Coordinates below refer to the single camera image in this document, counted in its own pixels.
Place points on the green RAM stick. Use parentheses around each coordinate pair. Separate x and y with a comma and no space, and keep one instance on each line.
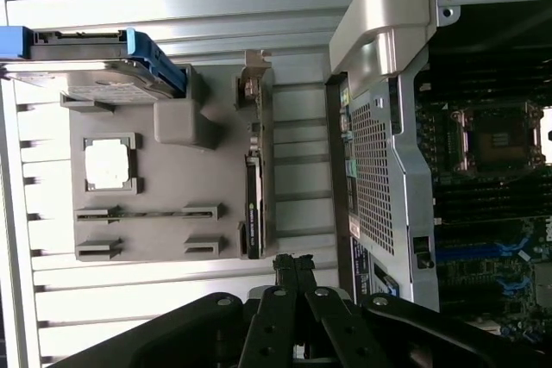
(151,214)

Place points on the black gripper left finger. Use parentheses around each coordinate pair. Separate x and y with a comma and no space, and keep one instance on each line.
(267,329)

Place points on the open grey PC case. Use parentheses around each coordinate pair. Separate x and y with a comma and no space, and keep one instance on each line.
(409,148)

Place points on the silver hard disk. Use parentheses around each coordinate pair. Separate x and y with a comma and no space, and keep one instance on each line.
(86,47)

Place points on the grey chipset heat sink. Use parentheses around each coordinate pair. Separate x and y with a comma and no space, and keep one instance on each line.
(543,279)

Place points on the green motherboard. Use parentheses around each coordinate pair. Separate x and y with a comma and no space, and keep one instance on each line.
(474,277)

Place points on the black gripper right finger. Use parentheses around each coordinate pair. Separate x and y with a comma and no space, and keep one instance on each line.
(340,333)

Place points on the silver CPU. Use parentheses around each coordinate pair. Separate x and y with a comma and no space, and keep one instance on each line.
(108,167)

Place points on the metal socket cover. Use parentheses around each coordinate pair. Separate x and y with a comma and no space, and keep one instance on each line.
(547,126)

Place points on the grey parts rack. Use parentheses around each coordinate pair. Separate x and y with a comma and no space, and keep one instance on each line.
(194,191)

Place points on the black expansion slot blue clip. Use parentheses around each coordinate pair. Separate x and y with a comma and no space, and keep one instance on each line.
(513,286)

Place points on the CPU socket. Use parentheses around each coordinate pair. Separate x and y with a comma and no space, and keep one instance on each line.
(496,139)

